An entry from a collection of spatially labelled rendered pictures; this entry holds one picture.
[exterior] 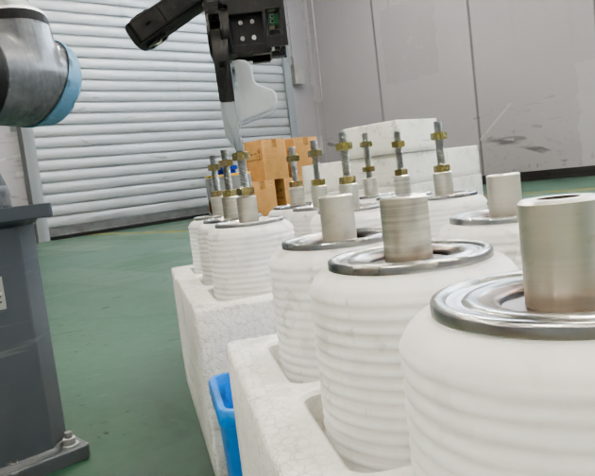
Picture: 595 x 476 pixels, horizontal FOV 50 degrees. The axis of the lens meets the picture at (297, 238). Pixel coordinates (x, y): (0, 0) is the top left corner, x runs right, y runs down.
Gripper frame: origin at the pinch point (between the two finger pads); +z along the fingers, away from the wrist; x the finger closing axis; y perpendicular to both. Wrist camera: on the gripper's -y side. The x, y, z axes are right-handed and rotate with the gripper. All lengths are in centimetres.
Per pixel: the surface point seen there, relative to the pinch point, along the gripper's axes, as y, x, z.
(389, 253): 8.7, -41.2, 8.7
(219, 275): -2.8, -3.1, 14.1
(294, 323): 4.1, -32.2, 13.5
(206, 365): -4.6, -9.1, 21.9
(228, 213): -2.1, 10.5, 8.4
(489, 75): 227, 553, -71
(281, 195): 10, 416, 17
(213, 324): -3.4, -8.9, 18.0
